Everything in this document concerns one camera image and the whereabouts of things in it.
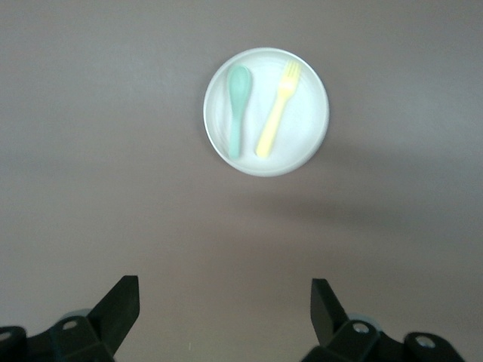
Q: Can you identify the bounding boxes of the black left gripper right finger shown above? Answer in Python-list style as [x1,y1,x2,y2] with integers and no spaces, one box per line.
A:
[301,278,407,362]

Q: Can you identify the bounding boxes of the mint green plastic spoon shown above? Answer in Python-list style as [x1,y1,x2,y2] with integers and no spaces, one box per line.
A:
[226,64,253,159]

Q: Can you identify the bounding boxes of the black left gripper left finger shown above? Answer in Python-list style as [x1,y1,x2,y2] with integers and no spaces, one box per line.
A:
[28,275,140,362]

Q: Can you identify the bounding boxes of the yellow plastic fork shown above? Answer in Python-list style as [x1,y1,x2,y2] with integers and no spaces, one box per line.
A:
[255,60,303,158]

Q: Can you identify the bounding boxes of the round white plate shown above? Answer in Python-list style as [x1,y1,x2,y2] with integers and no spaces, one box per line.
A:
[202,47,330,177]

